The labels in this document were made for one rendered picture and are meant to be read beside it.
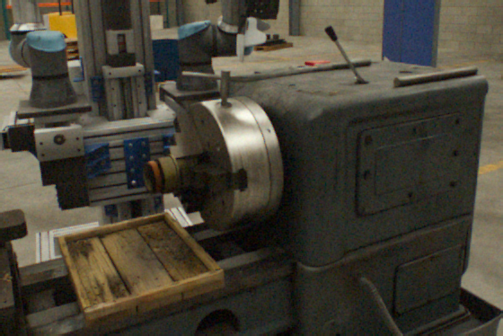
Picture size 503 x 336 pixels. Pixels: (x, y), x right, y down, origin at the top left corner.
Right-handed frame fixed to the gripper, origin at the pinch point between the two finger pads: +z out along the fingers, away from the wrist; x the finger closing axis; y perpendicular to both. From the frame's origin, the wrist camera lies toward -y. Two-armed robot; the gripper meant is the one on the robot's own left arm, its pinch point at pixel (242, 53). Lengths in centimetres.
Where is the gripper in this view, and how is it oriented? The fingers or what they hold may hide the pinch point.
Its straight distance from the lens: 111.2
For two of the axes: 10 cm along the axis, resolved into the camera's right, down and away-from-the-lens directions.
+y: 9.9, 1.0, -1.3
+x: 1.6, -4.0, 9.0
